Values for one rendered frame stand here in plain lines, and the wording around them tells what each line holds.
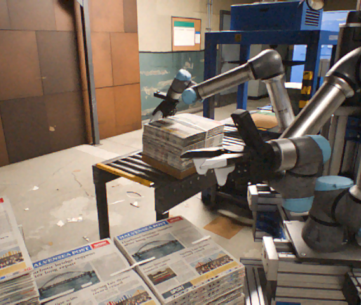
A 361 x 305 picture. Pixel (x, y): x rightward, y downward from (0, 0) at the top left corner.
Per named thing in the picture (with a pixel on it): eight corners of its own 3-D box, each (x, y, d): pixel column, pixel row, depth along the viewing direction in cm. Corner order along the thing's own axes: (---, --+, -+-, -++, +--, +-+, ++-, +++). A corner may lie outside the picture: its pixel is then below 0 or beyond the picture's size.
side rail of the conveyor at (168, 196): (162, 214, 156) (162, 192, 152) (154, 211, 159) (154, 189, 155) (278, 148, 253) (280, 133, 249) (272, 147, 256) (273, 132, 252)
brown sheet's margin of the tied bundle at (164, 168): (180, 180, 164) (180, 172, 162) (141, 161, 180) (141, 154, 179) (198, 170, 176) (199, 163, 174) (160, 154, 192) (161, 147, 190)
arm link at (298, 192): (290, 194, 92) (294, 157, 88) (319, 211, 82) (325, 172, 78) (267, 198, 89) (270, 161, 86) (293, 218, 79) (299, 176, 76)
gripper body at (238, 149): (234, 189, 69) (280, 181, 73) (233, 150, 67) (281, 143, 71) (217, 180, 76) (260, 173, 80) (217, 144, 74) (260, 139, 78)
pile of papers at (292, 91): (299, 115, 310) (302, 88, 301) (270, 111, 328) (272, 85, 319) (312, 109, 337) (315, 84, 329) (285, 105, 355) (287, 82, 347)
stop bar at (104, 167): (149, 188, 156) (149, 184, 155) (95, 167, 182) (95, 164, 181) (154, 186, 158) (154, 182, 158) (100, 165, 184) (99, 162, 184)
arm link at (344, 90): (343, 35, 95) (238, 164, 96) (376, 35, 85) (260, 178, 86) (360, 62, 100) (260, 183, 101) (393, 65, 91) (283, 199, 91)
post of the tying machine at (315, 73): (293, 231, 264) (320, 29, 213) (283, 227, 269) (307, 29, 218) (297, 227, 270) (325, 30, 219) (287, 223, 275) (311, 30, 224)
